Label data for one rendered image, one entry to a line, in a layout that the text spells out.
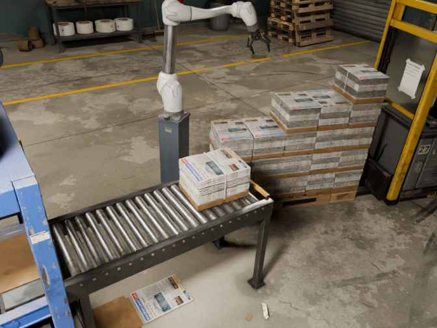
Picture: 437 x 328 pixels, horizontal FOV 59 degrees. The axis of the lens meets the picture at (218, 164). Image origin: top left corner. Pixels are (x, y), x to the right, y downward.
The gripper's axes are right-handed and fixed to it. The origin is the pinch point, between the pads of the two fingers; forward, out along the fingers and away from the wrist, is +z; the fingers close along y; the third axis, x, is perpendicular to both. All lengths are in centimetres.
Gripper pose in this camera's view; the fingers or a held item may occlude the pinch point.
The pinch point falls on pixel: (261, 51)
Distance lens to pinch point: 326.6
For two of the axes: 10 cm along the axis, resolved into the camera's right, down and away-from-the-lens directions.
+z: 3.5, 6.6, 6.7
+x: 2.7, -7.5, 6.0
